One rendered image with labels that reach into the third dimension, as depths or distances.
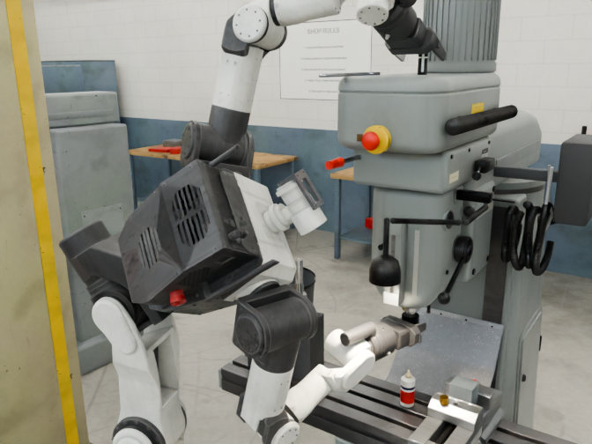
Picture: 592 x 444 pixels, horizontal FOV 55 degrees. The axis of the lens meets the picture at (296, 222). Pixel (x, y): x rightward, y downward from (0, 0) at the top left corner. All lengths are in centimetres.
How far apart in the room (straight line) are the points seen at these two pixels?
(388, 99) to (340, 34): 519
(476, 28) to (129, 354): 117
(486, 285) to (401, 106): 83
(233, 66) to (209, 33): 627
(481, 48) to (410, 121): 44
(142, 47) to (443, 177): 738
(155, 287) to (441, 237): 68
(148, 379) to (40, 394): 155
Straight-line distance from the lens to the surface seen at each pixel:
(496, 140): 168
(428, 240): 139
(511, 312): 191
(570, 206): 158
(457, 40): 157
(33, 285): 275
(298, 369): 181
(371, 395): 177
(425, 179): 132
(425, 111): 120
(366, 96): 125
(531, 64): 566
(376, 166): 136
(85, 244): 140
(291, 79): 675
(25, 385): 288
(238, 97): 129
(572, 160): 156
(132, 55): 862
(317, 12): 126
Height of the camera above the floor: 192
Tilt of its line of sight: 16 degrees down
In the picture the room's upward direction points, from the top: 1 degrees counter-clockwise
